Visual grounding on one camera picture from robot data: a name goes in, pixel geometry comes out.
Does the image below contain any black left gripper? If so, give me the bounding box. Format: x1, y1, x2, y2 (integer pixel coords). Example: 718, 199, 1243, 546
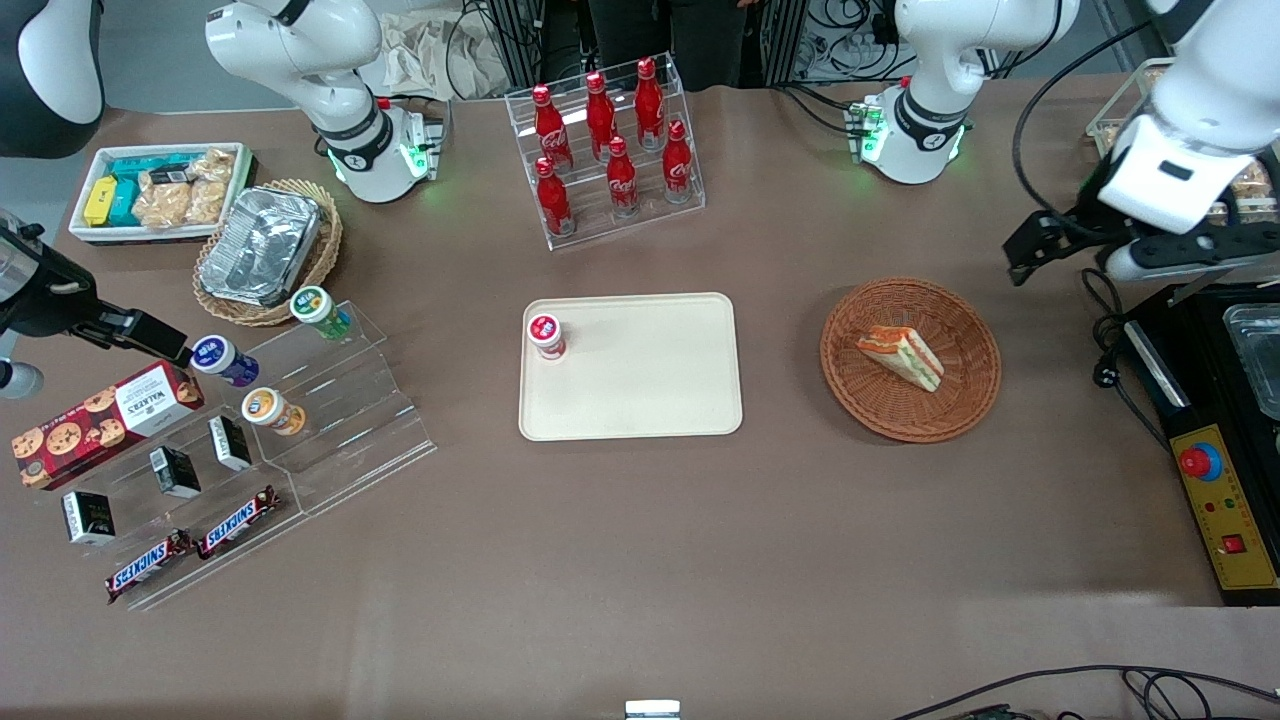
1003, 180, 1280, 288

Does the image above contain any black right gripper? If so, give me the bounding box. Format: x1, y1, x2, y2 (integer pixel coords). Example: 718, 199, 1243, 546
0, 212, 193, 368

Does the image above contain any triangular sandwich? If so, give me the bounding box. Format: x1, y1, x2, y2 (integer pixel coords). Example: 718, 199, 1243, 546
856, 325, 945, 393

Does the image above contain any silver foil tray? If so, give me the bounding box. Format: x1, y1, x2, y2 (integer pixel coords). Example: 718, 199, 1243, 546
200, 187, 323, 308

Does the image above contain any oval tan wicker basket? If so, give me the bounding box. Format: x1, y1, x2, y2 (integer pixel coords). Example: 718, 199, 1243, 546
193, 178, 344, 328

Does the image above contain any round brown wicker basket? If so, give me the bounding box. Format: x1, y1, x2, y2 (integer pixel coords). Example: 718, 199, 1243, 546
819, 278, 1002, 443

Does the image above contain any beige plastic tray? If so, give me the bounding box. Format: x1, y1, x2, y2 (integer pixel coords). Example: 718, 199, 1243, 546
518, 292, 744, 442

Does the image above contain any purple-lid yogurt cup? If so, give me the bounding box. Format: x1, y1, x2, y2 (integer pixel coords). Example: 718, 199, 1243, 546
190, 335, 261, 389

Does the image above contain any red tartan Walkers cookie box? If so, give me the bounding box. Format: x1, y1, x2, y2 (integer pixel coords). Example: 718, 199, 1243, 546
12, 360, 205, 491

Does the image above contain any white rectangular bin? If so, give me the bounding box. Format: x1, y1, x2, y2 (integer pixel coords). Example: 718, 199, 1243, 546
68, 142, 256, 246

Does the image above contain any clear box of pastries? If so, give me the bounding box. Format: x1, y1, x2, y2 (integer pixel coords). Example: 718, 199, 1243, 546
1087, 60, 1280, 226

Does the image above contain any clear pack of cookies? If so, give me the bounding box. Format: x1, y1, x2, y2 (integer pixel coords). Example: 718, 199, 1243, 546
190, 148, 237, 224
133, 170, 196, 229

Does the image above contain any small black box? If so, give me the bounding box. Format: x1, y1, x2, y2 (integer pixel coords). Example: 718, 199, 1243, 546
149, 446, 201, 499
208, 415, 253, 472
63, 491, 116, 546

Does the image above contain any orange-lid yogurt cup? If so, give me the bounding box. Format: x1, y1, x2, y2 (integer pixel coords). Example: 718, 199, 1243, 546
241, 387, 306, 436

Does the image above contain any green-lid yogurt cup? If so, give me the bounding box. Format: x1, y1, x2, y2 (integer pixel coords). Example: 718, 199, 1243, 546
290, 285, 353, 341

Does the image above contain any Snickers chocolate bar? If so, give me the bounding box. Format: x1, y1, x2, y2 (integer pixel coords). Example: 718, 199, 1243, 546
195, 486, 281, 560
105, 530, 193, 605

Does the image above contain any small white connector box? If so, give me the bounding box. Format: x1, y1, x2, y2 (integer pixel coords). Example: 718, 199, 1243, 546
843, 98, 889, 163
400, 105, 448, 183

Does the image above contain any clear acrylic stepped shelf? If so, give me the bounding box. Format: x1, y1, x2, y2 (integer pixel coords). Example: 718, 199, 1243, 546
105, 300, 438, 613

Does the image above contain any shallow metal pan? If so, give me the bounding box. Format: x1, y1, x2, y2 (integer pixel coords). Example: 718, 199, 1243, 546
1222, 303, 1280, 421

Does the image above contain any yellow control box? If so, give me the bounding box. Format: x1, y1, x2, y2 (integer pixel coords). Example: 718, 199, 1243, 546
1165, 420, 1280, 608

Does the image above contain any red cola bottle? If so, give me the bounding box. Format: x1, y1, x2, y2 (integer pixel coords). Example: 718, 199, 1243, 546
531, 84, 574, 169
605, 135, 641, 217
661, 120, 696, 204
534, 157, 577, 238
634, 57, 668, 151
585, 72, 620, 161

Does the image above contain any crumpled white bag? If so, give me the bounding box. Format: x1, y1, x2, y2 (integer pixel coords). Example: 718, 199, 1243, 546
360, 10, 511, 101

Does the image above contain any red-lid yogurt cup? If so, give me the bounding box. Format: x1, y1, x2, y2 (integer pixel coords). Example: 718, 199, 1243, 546
526, 313, 567, 362

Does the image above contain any person in dark clothes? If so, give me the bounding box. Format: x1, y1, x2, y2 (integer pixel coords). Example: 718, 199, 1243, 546
588, 0, 749, 93

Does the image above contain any clear acrylic bottle rack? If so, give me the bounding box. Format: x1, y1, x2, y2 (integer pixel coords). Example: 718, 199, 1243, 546
505, 52, 706, 251

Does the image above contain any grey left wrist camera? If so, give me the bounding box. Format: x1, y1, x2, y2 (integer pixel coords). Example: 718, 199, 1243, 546
1104, 236, 1271, 284

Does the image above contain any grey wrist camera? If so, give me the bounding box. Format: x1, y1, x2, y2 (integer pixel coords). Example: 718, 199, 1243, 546
0, 360, 46, 401
1104, 236, 1271, 284

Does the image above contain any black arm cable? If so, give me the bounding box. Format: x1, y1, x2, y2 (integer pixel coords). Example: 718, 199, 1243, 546
1013, 15, 1161, 241

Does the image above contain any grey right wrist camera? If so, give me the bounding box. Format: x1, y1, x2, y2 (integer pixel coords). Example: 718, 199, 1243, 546
0, 360, 46, 401

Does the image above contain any black power cable with plug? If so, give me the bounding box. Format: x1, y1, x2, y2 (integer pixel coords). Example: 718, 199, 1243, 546
1080, 268, 1171, 441

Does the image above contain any black appliance with silver handle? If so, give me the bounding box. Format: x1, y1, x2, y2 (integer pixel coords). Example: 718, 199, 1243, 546
1125, 283, 1280, 441

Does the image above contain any long thin black cable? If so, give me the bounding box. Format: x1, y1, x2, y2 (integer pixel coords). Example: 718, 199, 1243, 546
890, 664, 1280, 720

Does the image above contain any looped black cable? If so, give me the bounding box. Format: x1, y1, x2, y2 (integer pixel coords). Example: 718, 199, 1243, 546
1120, 670, 1280, 720

